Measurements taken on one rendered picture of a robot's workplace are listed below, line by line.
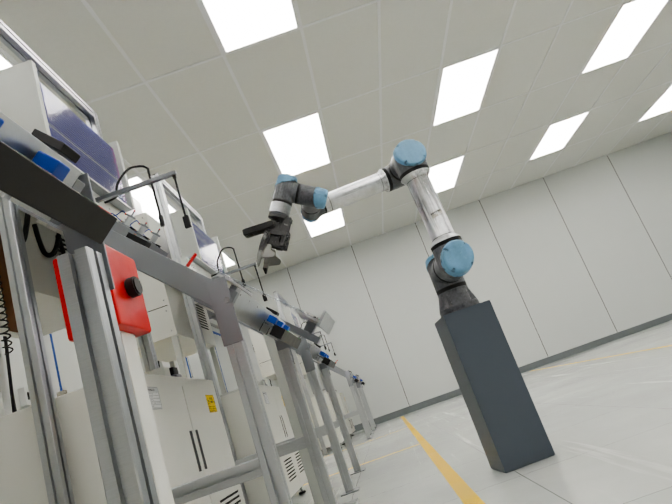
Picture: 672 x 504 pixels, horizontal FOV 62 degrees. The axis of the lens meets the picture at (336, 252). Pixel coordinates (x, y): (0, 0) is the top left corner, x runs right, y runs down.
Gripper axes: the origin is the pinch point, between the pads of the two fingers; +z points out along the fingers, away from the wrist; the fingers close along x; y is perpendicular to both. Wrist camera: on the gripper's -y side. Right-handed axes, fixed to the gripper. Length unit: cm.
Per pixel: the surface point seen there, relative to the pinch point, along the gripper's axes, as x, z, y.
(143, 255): -49, 11, -19
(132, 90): 164, -144, -170
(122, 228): -17.1, -1.9, -44.3
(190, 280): -49, 15, -4
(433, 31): 221, -264, 37
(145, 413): -87, 45, 9
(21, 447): -49, 64, -35
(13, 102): -39, -31, -80
